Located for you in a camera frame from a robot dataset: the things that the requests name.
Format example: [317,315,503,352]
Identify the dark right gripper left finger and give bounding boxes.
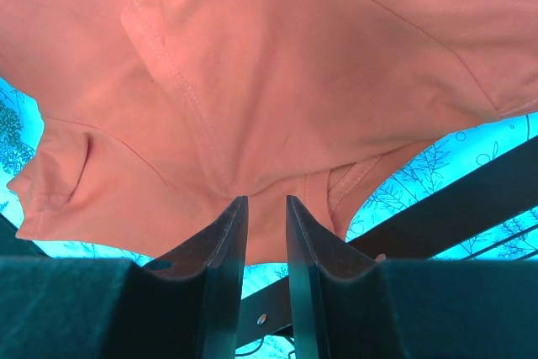
[1,197,248,358]

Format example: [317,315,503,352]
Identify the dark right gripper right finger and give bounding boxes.
[286,196,537,358]

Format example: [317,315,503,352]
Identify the orange t shirt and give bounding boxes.
[1,0,537,264]

